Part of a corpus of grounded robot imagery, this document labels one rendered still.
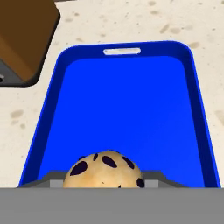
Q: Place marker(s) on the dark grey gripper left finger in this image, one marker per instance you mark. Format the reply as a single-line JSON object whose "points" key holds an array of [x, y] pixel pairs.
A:
{"points": [[52, 180]]}

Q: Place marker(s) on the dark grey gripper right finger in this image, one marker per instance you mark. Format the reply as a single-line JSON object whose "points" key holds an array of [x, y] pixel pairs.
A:
{"points": [[156, 180]]}

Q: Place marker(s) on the tan muffin with dark chips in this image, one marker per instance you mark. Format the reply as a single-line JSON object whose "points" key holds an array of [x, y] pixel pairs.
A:
{"points": [[103, 170]]}

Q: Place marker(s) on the blue tray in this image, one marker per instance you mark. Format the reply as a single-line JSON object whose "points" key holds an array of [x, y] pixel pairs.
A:
{"points": [[125, 108]]}

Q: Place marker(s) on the brown wooden block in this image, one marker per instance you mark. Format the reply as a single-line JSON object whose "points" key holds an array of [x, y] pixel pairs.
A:
{"points": [[23, 38]]}

